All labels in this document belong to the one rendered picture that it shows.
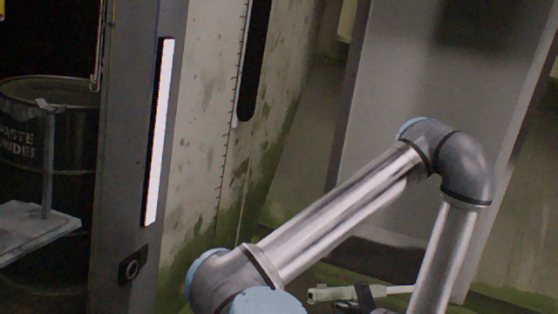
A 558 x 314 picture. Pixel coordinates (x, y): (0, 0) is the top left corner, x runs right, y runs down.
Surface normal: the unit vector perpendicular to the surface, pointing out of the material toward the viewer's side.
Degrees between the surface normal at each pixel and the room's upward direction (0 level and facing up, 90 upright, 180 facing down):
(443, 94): 102
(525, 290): 57
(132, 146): 90
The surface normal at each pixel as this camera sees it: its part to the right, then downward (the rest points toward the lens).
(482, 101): -0.32, 0.43
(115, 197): -0.33, 0.23
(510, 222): -0.18, -0.32
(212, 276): -0.36, -0.76
